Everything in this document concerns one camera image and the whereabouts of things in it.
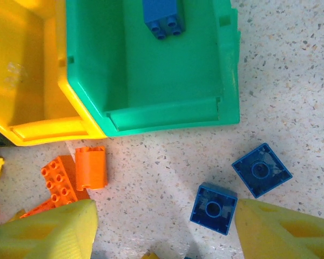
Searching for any orange two-by-four lego brick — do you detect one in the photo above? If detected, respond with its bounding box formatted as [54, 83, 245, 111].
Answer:
[19, 155, 91, 219]

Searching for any small blue lego brick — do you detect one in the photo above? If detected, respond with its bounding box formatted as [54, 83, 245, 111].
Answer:
[231, 142, 294, 199]
[189, 182, 238, 236]

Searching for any orange ridged lego brick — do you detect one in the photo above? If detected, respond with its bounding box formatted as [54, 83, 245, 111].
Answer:
[75, 146, 109, 190]

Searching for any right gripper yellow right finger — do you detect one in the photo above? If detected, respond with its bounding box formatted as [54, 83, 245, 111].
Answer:
[234, 199, 324, 259]

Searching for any green plastic bin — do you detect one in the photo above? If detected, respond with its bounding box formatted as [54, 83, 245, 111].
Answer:
[65, 0, 241, 137]

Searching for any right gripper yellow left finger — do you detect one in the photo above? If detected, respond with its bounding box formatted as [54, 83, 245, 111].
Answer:
[0, 199, 99, 259]

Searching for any yellow plastic bin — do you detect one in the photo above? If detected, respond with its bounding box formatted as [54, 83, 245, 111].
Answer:
[0, 0, 109, 148]

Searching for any tall blue lego brick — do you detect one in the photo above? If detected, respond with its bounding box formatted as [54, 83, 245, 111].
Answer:
[142, 0, 186, 40]

